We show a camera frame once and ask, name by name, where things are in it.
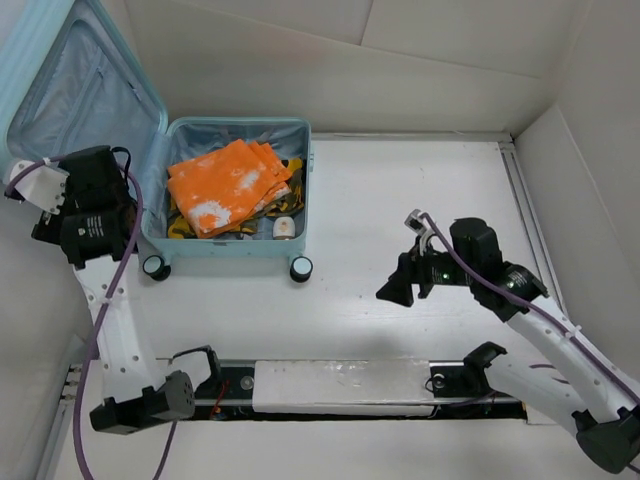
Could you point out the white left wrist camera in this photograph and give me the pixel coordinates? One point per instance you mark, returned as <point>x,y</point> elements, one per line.
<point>37,182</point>

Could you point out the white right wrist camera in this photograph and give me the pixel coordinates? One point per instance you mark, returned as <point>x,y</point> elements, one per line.
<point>417,223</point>

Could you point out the white egg-shaped cosmetic case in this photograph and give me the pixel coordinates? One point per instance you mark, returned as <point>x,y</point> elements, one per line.
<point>284,228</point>

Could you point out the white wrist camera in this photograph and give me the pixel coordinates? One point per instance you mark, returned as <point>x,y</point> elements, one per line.
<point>37,182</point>
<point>417,223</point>

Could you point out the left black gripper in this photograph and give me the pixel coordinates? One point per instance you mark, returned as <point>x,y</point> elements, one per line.
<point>50,223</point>

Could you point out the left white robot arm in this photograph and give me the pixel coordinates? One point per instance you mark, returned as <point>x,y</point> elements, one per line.
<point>96,220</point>

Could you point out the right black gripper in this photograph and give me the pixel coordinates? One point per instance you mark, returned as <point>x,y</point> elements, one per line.
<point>398,287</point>

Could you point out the light blue hardshell suitcase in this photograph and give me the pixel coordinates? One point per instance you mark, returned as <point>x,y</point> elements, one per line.
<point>69,81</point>

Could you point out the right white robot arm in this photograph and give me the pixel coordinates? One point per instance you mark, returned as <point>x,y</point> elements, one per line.
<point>593,400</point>

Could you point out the camouflage yellow green garment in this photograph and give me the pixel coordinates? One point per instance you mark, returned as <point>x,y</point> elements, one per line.
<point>283,203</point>

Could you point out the orange tie-dye cloth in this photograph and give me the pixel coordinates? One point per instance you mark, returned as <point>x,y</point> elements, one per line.
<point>217,191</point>

